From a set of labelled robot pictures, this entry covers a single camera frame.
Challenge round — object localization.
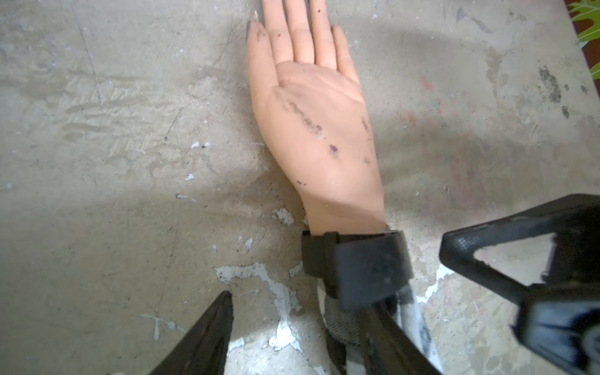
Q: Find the mannequin hand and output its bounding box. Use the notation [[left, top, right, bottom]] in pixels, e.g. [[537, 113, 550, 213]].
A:
[[247, 1, 387, 235]]

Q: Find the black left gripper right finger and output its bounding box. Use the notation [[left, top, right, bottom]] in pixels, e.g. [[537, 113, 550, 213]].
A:
[[359, 305, 440, 375]]

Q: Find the black wrist watch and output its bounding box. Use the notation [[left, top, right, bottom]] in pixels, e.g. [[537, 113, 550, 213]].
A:
[[301, 231, 413, 311]]

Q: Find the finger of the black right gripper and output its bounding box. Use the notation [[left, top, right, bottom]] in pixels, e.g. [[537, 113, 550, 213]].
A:
[[439, 194, 599, 304]]

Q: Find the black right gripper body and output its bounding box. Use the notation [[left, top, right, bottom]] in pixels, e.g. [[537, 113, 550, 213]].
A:
[[513, 283, 599, 374]]

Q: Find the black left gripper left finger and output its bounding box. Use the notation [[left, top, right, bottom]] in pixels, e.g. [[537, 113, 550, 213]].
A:
[[150, 291, 234, 375]]

